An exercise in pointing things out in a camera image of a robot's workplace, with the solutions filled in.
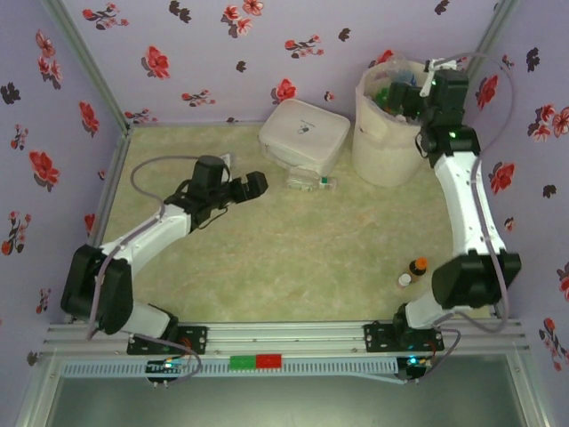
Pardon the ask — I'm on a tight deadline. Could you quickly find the clear bottle green cap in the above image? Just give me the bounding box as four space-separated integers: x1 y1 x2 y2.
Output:
284 166 340 193

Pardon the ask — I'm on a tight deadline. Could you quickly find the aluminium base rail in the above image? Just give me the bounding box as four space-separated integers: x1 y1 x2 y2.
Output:
43 318 530 359

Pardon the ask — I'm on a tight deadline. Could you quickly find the white slotted cable duct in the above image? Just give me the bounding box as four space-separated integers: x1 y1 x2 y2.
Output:
60 358 399 379

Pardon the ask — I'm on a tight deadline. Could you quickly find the grey left arm cable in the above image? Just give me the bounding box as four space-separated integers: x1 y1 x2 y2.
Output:
86 154 205 342

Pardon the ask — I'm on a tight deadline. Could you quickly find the clear Pepsi bottle blue cap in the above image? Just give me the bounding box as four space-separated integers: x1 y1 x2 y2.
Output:
375 51 421 88

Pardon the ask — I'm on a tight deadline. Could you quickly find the beige plastic waste bin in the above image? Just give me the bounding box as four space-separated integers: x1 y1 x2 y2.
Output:
351 57 439 188

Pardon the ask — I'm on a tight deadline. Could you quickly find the brown bottle orange cap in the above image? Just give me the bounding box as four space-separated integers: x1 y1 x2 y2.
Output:
407 256 429 285

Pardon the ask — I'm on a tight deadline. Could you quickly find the white zip storage case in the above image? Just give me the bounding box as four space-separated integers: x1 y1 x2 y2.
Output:
257 98 351 175

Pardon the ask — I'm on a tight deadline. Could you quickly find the small circuit board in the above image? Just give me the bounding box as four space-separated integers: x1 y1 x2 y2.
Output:
146 358 188 384
397 354 436 384

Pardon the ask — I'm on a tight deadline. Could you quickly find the clear plastic bin liner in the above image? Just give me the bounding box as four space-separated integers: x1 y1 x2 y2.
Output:
354 57 430 143

